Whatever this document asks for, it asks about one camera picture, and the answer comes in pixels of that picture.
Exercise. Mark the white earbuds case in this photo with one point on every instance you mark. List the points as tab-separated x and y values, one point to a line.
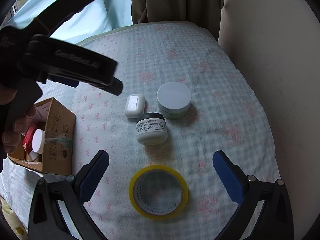
135	106

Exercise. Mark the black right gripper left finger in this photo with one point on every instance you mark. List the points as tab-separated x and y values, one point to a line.
45	218

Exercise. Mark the white jar black lid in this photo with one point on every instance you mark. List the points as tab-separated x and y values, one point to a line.
151	129

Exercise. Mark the left hand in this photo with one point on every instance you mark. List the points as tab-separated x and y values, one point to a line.
11	138

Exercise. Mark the yellow tape roll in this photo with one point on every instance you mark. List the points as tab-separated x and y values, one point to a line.
158	192

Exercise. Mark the brown cardboard box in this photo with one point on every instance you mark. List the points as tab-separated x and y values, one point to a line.
58	123

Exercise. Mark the large green jar white lid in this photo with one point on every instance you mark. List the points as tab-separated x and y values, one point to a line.
38	141

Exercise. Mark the red cosmetic carton box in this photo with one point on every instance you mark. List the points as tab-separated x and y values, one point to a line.
28	138

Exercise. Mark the silver red cream jar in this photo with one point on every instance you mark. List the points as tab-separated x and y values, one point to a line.
33	156

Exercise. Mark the floral quilt bedspread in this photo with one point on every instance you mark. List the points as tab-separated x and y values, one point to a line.
224	115

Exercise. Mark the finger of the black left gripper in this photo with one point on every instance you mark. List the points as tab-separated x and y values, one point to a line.
112	85
48	21

